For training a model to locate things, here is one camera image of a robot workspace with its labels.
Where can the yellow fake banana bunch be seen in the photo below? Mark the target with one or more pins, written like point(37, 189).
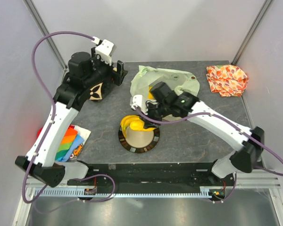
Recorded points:
point(125, 122)

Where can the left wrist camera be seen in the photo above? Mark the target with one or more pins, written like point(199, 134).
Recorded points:
point(104, 50)

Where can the pale green plastic bag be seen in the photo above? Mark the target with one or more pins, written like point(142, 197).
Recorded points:
point(178, 81)

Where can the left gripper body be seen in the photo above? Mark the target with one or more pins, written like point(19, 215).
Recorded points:
point(105, 72)

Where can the smooth yellow fake mango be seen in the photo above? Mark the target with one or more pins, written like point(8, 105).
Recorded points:
point(150, 96)

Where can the wrinkled yellow fake fruit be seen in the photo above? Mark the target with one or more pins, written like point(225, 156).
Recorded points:
point(138, 125)

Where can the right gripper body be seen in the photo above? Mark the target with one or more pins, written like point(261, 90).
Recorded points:
point(155, 112)

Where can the black rimmed ceramic plate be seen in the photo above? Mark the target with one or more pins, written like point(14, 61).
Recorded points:
point(139, 141)

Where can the orange floral cloth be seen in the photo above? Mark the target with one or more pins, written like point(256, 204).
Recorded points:
point(227, 80)

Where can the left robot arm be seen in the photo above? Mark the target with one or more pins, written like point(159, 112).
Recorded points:
point(88, 78)

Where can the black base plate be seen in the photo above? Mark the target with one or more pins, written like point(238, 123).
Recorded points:
point(196, 174)

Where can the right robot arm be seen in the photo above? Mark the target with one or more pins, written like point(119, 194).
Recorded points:
point(187, 106)

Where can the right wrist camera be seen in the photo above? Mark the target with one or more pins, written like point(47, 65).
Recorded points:
point(139, 101)

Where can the grey slotted cable duct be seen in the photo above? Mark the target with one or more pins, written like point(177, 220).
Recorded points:
point(90, 192)

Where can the rainbow striped cloth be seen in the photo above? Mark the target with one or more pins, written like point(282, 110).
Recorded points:
point(72, 144)

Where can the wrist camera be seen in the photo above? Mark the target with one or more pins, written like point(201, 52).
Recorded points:
point(139, 101)
point(104, 50)

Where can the black floral patterned cloth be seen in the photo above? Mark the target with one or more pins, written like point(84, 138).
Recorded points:
point(98, 92)

